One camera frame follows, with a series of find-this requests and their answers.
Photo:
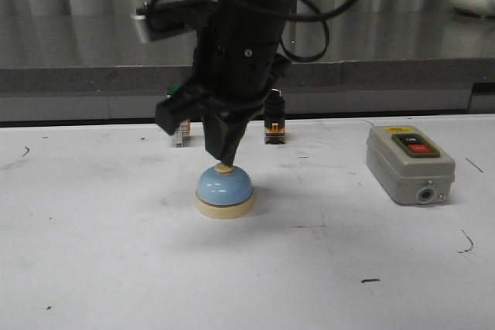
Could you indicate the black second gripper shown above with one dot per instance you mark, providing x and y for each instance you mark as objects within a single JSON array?
[{"x": 231, "y": 79}]

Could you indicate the blue desk call bell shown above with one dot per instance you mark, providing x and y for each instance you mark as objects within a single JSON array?
[{"x": 224, "y": 192}]

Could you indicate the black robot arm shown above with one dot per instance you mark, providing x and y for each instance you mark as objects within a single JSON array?
[{"x": 249, "y": 26}]

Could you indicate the grey stone counter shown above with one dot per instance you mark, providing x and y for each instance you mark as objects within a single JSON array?
[{"x": 100, "y": 68}]

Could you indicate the green push button switch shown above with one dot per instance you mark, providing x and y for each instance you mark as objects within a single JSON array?
[{"x": 182, "y": 133}]

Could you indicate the black rotary selector switch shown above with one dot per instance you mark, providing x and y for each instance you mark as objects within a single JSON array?
[{"x": 274, "y": 118}]

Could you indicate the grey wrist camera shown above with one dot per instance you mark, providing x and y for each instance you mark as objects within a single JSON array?
[{"x": 170, "y": 19}]

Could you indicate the grey on-off switch box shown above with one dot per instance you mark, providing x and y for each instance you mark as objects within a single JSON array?
[{"x": 410, "y": 166}]

